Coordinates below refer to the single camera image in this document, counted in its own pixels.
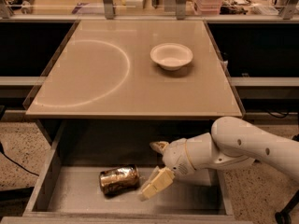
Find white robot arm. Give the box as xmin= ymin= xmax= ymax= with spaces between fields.
xmin=139 ymin=117 xmax=299 ymax=201

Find left metal post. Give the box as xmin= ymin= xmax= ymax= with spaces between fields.
xmin=103 ymin=0 xmax=115 ymax=20

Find white paper bowl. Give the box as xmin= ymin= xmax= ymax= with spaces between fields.
xmin=150 ymin=43 xmax=193 ymax=71

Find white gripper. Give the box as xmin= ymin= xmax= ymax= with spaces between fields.
xmin=138 ymin=138 xmax=195 ymax=201

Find beige counter cabinet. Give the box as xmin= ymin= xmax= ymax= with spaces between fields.
xmin=26 ymin=20 xmax=244 ymax=119

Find metal post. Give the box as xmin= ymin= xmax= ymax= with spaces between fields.
xmin=176 ymin=0 xmax=186 ymax=20
xmin=103 ymin=0 xmax=115 ymax=20

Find orange metallic soda can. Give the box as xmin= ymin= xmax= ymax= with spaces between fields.
xmin=99 ymin=164 xmax=139 ymax=195

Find right metal post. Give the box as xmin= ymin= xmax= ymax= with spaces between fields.
xmin=176 ymin=0 xmax=186 ymax=20

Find open grey top drawer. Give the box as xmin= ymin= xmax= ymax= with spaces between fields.
xmin=0 ymin=121 xmax=254 ymax=224

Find black office chair base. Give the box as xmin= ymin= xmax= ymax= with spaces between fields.
xmin=275 ymin=135 xmax=299 ymax=224

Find black floor cable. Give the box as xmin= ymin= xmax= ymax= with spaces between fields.
xmin=0 ymin=143 xmax=40 ymax=177

